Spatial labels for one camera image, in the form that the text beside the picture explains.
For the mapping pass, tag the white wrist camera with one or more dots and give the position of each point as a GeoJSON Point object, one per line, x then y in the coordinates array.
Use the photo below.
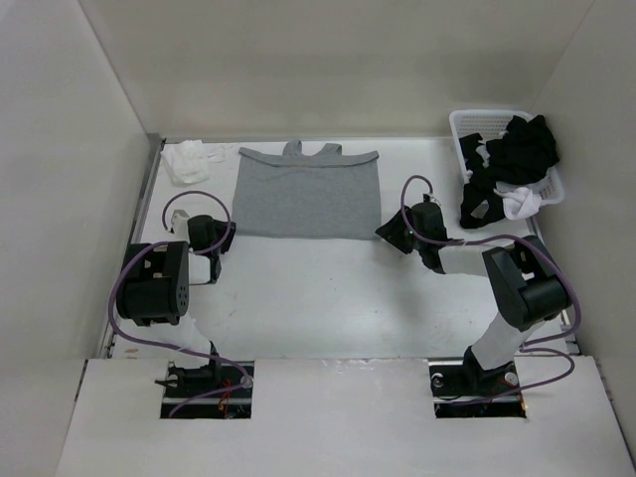
{"type": "Point", "coordinates": [179, 223]}
{"type": "Point", "coordinates": [429, 198]}

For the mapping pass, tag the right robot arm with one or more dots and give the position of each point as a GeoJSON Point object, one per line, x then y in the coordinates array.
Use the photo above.
{"type": "Point", "coordinates": [525, 286]}

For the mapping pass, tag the grey tank top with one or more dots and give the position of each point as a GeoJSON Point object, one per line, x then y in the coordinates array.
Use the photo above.
{"type": "Point", "coordinates": [292, 195]}

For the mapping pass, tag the aluminium table edge rail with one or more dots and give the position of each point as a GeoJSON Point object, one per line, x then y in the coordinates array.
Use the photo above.
{"type": "Point", "coordinates": [151, 164]}

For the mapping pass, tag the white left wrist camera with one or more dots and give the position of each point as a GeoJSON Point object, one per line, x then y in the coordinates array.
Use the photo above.
{"type": "Point", "coordinates": [179, 223]}

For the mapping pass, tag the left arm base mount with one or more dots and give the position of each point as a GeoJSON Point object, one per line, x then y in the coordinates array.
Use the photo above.
{"type": "Point", "coordinates": [211, 391]}

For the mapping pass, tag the white plastic laundry basket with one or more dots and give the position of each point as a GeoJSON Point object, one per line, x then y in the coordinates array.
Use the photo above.
{"type": "Point", "coordinates": [513, 147]}

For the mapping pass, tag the white tank top in basket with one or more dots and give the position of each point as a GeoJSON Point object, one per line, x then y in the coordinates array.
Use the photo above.
{"type": "Point", "coordinates": [519, 202]}

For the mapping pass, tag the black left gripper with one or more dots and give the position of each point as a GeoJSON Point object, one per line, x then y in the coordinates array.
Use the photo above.
{"type": "Point", "coordinates": [223, 229]}

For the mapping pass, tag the folded white tank top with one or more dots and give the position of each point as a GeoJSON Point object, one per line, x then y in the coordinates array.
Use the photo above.
{"type": "Point", "coordinates": [190, 162]}

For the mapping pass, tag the black tank top pile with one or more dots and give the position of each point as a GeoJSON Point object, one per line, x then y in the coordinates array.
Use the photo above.
{"type": "Point", "coordinates": [480, 207]}

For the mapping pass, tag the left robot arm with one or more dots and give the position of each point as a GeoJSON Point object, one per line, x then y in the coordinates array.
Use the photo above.
{"type": "Point", "coordinates": [155, 294]}

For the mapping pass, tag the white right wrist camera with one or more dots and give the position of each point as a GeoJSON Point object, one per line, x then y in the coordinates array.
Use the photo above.
{"type": "Point", "coordinates": [429, 198]}

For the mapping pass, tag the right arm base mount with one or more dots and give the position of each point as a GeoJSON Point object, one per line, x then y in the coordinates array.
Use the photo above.
{"type": "Point", "coordinates": [461, 389]}

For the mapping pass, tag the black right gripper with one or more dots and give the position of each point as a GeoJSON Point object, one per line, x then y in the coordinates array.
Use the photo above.
{"type": "Point", "coordinates": [392, 231]}

